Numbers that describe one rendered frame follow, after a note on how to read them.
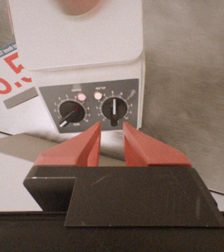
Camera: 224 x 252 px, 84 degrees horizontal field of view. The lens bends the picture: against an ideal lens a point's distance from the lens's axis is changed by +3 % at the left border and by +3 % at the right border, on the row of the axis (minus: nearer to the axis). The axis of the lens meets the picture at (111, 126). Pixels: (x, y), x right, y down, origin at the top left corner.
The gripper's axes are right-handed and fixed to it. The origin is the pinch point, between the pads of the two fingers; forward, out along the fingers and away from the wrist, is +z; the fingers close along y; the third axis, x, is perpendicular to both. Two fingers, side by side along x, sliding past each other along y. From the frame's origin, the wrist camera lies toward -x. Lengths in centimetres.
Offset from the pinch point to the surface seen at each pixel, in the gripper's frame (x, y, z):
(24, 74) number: -3.0, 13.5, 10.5
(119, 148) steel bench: 8.2, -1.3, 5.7
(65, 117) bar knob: 0.2, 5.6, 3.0
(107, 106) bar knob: -0.6, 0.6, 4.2
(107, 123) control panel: 2.2, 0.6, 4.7
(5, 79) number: -2.4, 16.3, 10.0
